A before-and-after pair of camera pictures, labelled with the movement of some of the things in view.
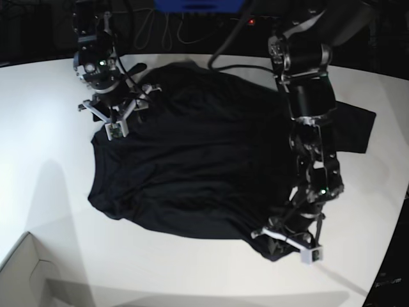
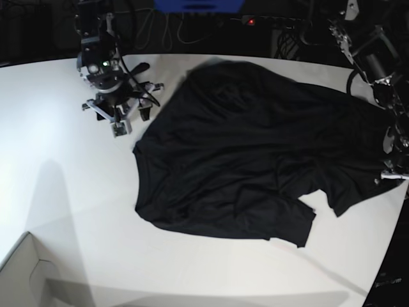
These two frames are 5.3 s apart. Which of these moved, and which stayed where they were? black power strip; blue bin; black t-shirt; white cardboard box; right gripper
Moved: black t-shirt; right gripper
Stayed: white cardboard box; blue bin; black power strip
